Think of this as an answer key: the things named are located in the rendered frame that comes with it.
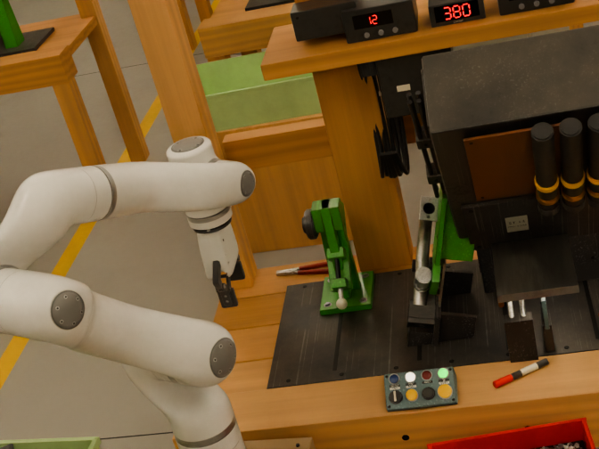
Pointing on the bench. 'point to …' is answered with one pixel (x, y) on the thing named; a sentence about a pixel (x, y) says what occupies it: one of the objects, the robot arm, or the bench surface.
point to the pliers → (305, 270)
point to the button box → (421, 389)
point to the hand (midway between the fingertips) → (233, 288)
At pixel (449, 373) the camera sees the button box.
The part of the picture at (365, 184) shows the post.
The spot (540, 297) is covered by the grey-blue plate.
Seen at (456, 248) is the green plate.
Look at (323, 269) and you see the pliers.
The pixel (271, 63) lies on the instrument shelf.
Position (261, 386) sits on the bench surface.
